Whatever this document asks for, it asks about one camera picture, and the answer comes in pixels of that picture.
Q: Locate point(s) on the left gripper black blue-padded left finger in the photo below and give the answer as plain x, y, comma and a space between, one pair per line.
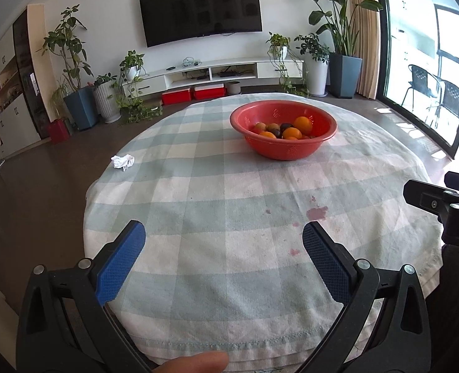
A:
66, 324

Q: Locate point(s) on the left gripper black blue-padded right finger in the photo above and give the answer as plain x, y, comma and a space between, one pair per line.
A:
383, 325

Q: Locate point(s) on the dark purple plum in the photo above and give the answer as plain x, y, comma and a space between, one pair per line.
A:
277, 133
285, 126

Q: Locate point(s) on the brown kiwi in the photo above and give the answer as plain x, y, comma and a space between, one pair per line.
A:
273, 127

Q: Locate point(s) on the large top orange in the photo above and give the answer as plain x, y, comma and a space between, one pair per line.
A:
267, 134

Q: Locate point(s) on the red tomato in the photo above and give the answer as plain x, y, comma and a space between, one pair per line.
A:
259, 127

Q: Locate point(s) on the person's thumb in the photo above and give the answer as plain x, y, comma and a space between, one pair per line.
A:
208, 362

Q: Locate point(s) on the black patio chair right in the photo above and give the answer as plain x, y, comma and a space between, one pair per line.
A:
449, 100

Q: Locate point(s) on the black patio chair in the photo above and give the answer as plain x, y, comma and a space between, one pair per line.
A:
449, 100
424, 89

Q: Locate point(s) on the black patio chair left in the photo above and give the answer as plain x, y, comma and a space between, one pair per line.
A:
424, 89

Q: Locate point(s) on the blue planter tall plant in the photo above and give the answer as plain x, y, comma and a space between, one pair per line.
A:
336, 18

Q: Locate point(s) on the red plastic colander bowl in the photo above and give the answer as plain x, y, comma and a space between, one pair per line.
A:
244, 118

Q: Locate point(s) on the crumpled white tissue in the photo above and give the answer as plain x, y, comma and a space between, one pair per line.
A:
123, 162

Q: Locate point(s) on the trailing plant on console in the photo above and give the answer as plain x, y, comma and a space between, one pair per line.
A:
291, 74

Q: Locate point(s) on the white planter bushy plant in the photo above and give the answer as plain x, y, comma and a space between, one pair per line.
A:
316, 60

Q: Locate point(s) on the small red floor box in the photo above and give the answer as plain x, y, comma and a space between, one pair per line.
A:
57, 131

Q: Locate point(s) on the checkered green white tablecloth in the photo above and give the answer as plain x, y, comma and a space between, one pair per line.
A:
224, 267

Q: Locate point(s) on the blue planter left tree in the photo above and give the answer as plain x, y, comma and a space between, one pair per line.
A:
71, 97

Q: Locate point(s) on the beige curtain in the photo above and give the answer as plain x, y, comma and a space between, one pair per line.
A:
367, 24

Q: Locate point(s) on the small grey round pot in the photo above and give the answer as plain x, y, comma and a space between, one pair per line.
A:
233, 88

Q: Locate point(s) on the hanging pothos plant left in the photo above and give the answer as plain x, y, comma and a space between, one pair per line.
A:
128, 97

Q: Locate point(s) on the white ribbed planter plant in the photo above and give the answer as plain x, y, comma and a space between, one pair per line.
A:
105, 97

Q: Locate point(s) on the red storage box right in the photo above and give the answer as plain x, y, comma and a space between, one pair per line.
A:
208, 92

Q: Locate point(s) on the red storage box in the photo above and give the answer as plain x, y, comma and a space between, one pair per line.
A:
208, 92
178, 96

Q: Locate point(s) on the red storage box left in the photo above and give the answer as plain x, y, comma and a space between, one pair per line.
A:
178, 96

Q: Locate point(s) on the white tv console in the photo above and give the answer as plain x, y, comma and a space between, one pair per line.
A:
249, 71

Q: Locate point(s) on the wall mounted black television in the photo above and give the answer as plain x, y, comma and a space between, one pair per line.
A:
166, 21

